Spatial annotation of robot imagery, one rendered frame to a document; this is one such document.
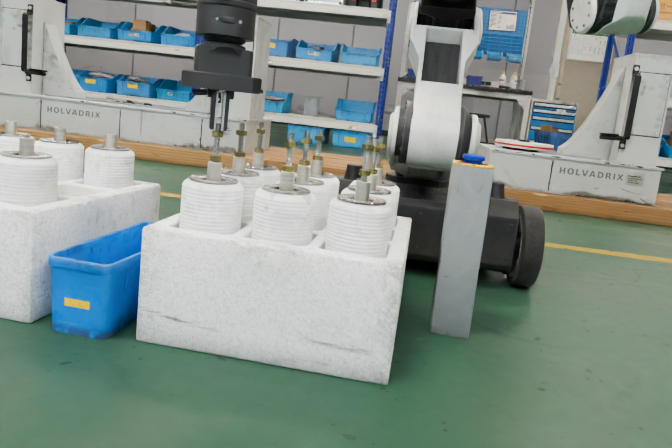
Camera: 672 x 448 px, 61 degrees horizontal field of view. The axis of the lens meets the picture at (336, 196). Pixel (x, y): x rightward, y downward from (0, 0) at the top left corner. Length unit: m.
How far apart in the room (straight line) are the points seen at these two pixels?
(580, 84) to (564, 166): 4.34
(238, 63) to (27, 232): 0.41
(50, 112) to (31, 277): 2.52
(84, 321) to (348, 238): 0.42
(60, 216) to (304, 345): 0.45
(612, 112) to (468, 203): 2.28
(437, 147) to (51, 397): 0.85
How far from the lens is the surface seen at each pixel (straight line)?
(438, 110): 1.27
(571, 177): 3.05
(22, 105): 3.57
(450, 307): 1.07
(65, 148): 1.29
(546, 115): 6.43
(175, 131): 3.16
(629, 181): 3.14
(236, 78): 0.89
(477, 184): 1.03
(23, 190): 1.04
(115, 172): 1.23
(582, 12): 1.16
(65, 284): 0.97
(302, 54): 5.70
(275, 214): 0.85
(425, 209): 1.38
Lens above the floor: 0.39
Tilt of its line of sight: 9 degrees down
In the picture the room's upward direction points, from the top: 6 degrees clockwise
